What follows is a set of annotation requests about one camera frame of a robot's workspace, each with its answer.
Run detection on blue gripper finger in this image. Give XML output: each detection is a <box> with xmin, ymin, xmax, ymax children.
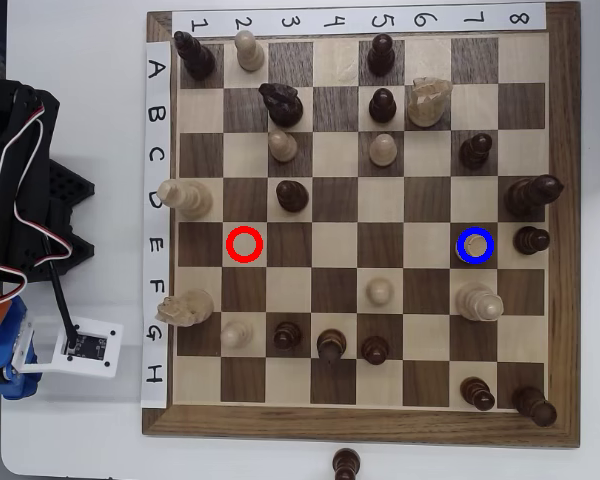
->
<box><xmin>0</xmin><ymin>368</ymin><xmax>42</xmax><ymax>400</ymax></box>

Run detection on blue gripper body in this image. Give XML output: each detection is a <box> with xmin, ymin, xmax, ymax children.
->
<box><xmin>0</xmin><ymin>298</ymin><xmax>29</xmax><ymax>385</ymax></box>

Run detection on light wooden rook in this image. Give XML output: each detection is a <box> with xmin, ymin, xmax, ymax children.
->
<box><xmin>453</xmin><ymin>227</ymin><xmax>496</xmax><ymax>265</ymax></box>

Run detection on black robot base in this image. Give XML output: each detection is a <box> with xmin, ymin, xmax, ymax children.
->
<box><xmin>47</xmin><ymin>158</ymin><xmax>96</xmax><ymax>274</ymax></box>

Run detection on light wooden knight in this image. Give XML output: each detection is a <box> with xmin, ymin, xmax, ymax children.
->
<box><xmin>407</xmin><ymin>76</ymin><xmax>455</xmax><ymax>128</ymax></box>
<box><xmin>154</xmin><ymin>288</ymin><xmax>215</xmax><ymax>329</ymax></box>

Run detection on white letter label strip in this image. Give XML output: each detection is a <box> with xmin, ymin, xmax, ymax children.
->
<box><xmin>140</xmin><ymin>39</ymin><xmax>173</xmax><ymax>409</ymax></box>

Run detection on light wooden pawn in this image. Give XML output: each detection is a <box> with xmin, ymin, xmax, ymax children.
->
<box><xmin>368</xmin><ymin>132</ymin><xmax>399</xmax><ymax>168</ymax></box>
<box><xmin>267</xmin><ymin>129</ymin><xmax>299</xmax><ymax>164</ymax></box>
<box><xmin>366</xmin><ymin>276</ymin><xmax>396</xmax><ymax>308</ymax></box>
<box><xmin>220</xmin><ymin>319</ymin><xmax>255</xmax><ymax>350</ymax></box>
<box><xmin>233</xmin><ymin>29</ymin><xmax>266</xmax><ymax>73</ymax></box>

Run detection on light wooden queen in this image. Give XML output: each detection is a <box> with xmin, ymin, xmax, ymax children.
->
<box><xmin>156</xmin><ymin>178</ymin><xmax>215</xmax><ymax>220</ymax></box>

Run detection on dark wooden pawn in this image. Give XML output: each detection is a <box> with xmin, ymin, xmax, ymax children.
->
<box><xmin>366</xmin><ymin>33</ymin><xmax>396</xmax><ymax>78</ymax></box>
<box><xmin>459</xmin><ymin>376</ymin><xmax>497</xmax><ymax>413</ymax></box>
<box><xmin>272</xmin><ymin>321</ymin><xmax>304</xmax><ymax>351</ymax></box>
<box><xmin>368</xmin><ymin>87</ymin><xmax>398</xmax><ymax>125</ymax></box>
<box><xmin>331</xmin><ymin>447</ymin><xmax>362</xmax><ymax>480</ymax></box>
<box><xmin>512</xmin><ymin>225</ymin><xmax>551</xmax><ymax>256</ymax></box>
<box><xmin>275</xmin><ymin>178</ymin><xmax>310</xmax><ymax>213</ymax></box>
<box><xmin>360</xmin><ymin>335</ymin><xmax>391</xmax><ymax>366</ymax></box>

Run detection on dark wooden rook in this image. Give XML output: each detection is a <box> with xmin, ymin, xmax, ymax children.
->
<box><xmin>315</xmin><ymin>328</ymin><xmax>348</xmax><ymax>364</ymax></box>
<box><xmin>510</xmin><ymin>385</ymin><xmax>559</xmax><ymax>429</ymax></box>

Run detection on wooden chessboard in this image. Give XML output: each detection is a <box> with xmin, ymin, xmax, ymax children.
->
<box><xmin>141</xmin><ymin>1</ymin><xmax>582</xmax><ymax>450</ymax></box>

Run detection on dark wooden bishop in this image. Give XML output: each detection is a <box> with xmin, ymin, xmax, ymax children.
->
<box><xmin>458</xmin><ymin>132</ymin><xmax>495</xmax><ymax>171</ymax></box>
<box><xmin>172</xmin><ymin>30</ymin><xmax>216</xmax><ymax>81</ymax></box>

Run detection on dark wooden knight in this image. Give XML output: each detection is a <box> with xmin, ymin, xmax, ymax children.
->
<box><xmin>257</xmin><ymin>82</ymin><xmax>305</xmax><ymax>128</ymax></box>

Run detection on white number label strip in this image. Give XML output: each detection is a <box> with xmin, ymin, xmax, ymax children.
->
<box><xmin>171</xmin><ymin>2</ymin><xmax>548</xmax><ymax>37</ymax></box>

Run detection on light wooden bishop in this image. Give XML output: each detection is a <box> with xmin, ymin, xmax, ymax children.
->
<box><xmin>454</xmin><ymin>280</ymin><xmax>505</xmax><ymax>322</ymax></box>

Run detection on dark wooden king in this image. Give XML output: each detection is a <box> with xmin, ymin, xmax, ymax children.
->
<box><xmin>503</xmin><ymin>173</ymin><xmax>566</xmax><ymax>220</ymax></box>

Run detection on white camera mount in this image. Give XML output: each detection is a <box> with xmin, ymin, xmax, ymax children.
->
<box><xmin>10</xmin><ymin>315</ymin><xmax>125</xmax><ymax>380</ymax></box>

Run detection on black camera circuit board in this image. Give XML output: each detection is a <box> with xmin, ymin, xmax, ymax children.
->
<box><xmin>65</xmin><ymin>333</ymin><xmax>109</xmax><ymax>359</ymax></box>

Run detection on black camera cable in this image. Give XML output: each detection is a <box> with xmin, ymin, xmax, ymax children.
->
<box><xmin>39</xmin><ymin>233</ymin><xmax>81</xmax><ymax>351</ymax></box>

